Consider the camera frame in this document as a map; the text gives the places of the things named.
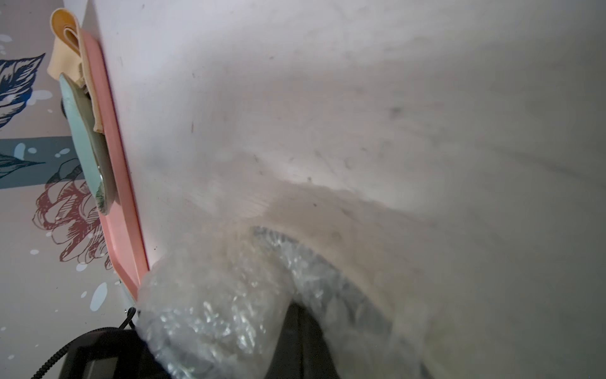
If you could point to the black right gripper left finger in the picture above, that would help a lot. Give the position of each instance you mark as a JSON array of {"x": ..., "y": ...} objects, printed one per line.
[{"x": 286, "y": 362}]

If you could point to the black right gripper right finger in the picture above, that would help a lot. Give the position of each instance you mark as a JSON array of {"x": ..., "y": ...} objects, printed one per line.
[{"x": 317, "y": 362}]

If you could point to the beige patterned plate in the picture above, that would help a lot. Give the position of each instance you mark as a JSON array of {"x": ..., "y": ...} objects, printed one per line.
[{"x": 70, "y": 57}]

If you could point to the mint green floral plate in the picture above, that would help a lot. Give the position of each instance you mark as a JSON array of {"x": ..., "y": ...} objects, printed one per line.
[{"x": 90, "y": 146}]

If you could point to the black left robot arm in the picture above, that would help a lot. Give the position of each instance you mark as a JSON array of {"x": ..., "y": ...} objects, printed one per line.
[{"x": 108, "y": 352}]

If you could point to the pink plastic tray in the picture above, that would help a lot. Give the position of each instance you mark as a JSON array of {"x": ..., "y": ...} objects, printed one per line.
[{"x": 121, "y": 226}]

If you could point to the cream plate with dark spot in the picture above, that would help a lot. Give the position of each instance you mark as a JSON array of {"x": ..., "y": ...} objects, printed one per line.
[{"x": 384, "y": 308}]

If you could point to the stack of bubble wrap sheets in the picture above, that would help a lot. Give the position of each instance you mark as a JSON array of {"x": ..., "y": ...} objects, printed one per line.
[{"x": 215, "y": 305}]

